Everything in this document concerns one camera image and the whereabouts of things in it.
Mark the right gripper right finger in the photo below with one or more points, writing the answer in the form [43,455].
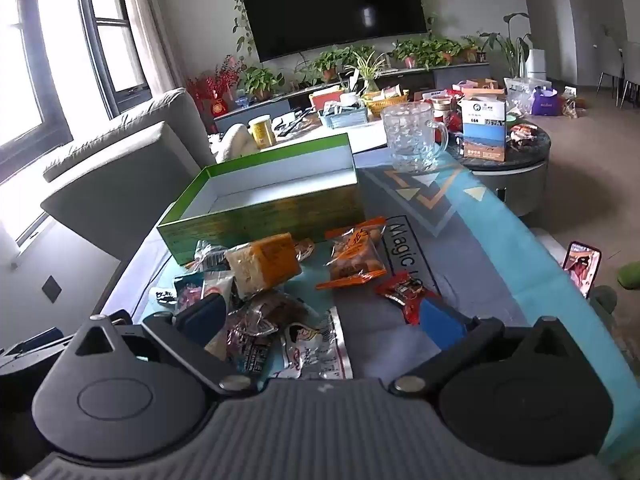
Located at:
[460,340]

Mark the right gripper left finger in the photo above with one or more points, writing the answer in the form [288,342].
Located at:
[185,335]

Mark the pink blue snack pouch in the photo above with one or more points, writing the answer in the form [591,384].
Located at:
[194,287]

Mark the dark chocolate cake packet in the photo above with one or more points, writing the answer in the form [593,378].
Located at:
[256,326]

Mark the orange cracker packet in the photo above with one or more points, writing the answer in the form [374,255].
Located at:
[263,264]

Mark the orange peanut snack bag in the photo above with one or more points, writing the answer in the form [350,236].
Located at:
[354,254]

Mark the red candy bar wrapper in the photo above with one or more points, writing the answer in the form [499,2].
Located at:
[418,303]

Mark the blue patterned table mat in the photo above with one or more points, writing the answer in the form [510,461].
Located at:
[448,230]

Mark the smartphone with lit screen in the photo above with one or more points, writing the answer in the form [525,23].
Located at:
[581,264]

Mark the white red snack pouch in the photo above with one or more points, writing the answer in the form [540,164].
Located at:
[311,353]

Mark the grey sofa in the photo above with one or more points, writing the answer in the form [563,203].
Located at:
[111,189]

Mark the green cardboard box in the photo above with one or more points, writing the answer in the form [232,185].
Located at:
[303,189]

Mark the yellow tin can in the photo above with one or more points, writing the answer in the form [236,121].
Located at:
[261,130]

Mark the clear glass mug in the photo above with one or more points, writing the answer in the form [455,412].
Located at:
[414,137]

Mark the blue white carton box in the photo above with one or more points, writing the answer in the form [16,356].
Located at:
[484,127]

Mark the round white coffee table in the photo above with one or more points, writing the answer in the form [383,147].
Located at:
[362,138]

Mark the red flower decoration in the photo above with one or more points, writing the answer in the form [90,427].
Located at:
[208,89]

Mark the purple gift bag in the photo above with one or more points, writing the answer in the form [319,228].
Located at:
[546,102]

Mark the blue plastic tray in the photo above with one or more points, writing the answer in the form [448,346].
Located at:
[345,118]

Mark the yellow wicker basket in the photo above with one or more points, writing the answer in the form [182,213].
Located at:
[376,102]

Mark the wall mounted black television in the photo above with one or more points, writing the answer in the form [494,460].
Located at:
[284,27]

